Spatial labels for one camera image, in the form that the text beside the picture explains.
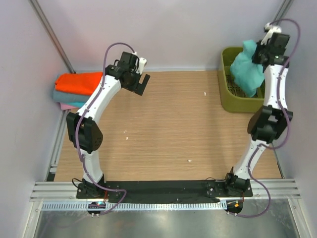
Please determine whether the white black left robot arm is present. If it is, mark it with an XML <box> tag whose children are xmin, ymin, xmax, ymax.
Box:
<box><xmin>66</xmin><ymin>52</ymin><xmax>150</xmax><ymax>199</ymax></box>

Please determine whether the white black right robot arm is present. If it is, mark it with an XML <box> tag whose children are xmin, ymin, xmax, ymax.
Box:
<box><xmin>224</xmin><ymin>30</ymin><xmax>293</xmax><ymax>196</ymax></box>

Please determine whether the teal t shirt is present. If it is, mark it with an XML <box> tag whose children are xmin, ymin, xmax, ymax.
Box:
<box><xmin>230</xmin><ymin>40</ymin><xmax>264</xmax><ymax>98</ymax></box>

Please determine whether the grey folded t shirt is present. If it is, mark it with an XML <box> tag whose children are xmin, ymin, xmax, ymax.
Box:
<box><xmin>53</xmin><ymin>89</ymin><xmax>90</xmax><ymax>103</ymax></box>

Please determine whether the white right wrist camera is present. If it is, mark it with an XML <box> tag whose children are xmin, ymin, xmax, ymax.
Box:
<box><xmin>261</xmin><ymin>22</ymin><xmax>282</xmax><ymax>45</ymax></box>

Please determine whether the orange folded t shirt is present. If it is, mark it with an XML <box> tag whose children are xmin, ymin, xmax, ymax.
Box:
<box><xmin>55</xmin><ymin>72</ymin><xmax>103</xmax><ymax>96</ymax></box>

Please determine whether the aluminium frame rail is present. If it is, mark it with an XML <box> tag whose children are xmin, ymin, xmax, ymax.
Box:
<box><xmin>30</xmin><ymin>179</ymin><xmax>300</xmax><ymax>204</ymax></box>

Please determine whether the white slotted cable duct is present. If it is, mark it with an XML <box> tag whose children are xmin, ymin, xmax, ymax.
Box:
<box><xmin>42</xmin><ymin>201</ymin><xmax>227</xmax><ymax>212</ymax></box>

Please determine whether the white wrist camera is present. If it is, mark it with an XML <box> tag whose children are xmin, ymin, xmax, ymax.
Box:
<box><xmin>136</xmin><ymin>58</ymin><xmax>147</xmax><ymax>75</ymax></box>
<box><xmin>261</xmin><ymin>22</ymin><xmax>282</xmax><ymax>45</ymax></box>

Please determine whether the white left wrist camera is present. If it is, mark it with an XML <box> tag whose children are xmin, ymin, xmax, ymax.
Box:
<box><xmin>136</xmin><ymin>58</ymin><xmax>147</xmax><ymax>75</ymax></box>

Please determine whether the green plastic basket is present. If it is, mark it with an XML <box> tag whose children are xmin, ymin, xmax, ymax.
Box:
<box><xmin>217</xmin><ymin>47</ymin><xmax>265</xmax><ymax>113</ymax></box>

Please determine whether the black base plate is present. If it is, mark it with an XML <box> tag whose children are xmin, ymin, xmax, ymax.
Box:
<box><xmin>76</xmin><ymin>179</ymin><xmax>253</xmax><ymax>204</ymax></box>

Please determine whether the pink folded t shirt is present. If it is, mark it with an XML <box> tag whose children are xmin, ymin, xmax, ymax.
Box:
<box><xmin>60</xmin><ymin>103</ymin><xmax>77</xmax><ymax>111</ymax></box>

